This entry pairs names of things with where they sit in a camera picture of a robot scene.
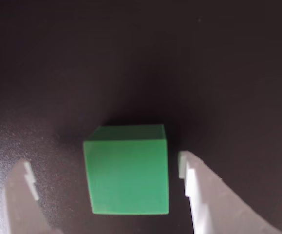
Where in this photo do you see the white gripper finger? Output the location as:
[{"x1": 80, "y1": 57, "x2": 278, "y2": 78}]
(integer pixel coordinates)
[
  {"x1": 178, "y1": 150, "x2": 282, "y2": 234},
  {"x1": 4, "y1": 158, "x2": 65, "y2": 234}
]

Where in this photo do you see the green cube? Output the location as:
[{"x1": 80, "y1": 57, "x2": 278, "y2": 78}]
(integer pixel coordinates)
[{"x1": 83, "y1": 124, "x2": 169, "y2": 215}]

